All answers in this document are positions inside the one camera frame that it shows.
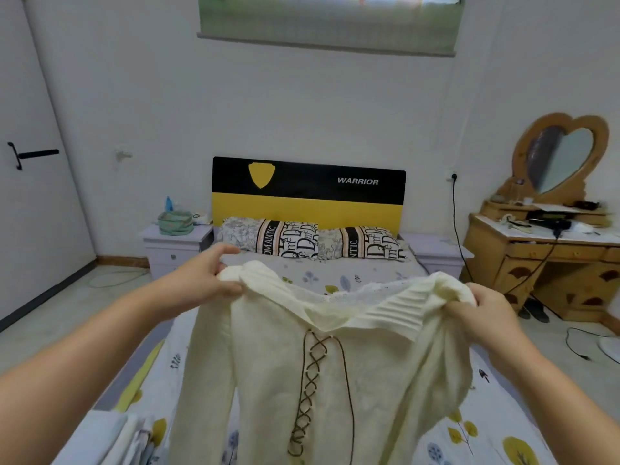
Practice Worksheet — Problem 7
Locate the black yellow headboard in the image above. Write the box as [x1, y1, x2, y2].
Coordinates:
[211, 156, 408, 236]

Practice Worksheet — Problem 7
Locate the person's left hand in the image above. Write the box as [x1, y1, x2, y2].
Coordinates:
[145, 242, 248, 320]

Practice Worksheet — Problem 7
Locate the black fan cable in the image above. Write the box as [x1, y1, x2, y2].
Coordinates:
[566, 326, 606, 362]

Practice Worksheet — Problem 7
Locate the person's right hand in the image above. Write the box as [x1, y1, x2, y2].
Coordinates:
[440, 280, 534, 378]

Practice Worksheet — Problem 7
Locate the wooden framed mirror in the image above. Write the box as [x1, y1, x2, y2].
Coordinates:
[508, 112, 612, 204]

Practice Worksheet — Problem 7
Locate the bed with leaf print bedding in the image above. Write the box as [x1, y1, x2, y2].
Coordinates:
[53, 242, 568, 465]

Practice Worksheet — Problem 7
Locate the person's left forearm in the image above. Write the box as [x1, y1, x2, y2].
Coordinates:
[0, 285, 190, 465]

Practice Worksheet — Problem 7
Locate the black telephone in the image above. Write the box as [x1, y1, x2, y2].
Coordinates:
[528, 210, 575, 231]

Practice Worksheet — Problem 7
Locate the white dotted blouse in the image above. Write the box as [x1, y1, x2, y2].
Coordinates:
[101, 416, 147, 465]

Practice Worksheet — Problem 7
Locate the wooden dressing table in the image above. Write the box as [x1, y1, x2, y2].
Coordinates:
[463, 200, 620, 324]

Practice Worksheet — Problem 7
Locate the white nightstand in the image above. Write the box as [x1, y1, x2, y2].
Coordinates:
[402, 233, 476, 282]
[141, 222, 216, 280]

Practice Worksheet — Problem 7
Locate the black white patterned pillow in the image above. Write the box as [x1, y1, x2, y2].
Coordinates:
[316, 225, 408, 264]
[215, 216, 321, 262]

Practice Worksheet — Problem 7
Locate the white wardrobe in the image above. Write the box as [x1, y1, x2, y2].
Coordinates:
[0, 0, 98, 320]

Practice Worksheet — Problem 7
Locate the white standing fan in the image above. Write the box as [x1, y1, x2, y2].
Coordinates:
[599, 334, 620, 366]

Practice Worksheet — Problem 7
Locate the person's right forearm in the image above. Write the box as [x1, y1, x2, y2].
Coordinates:
[499, 338, 620, 465]

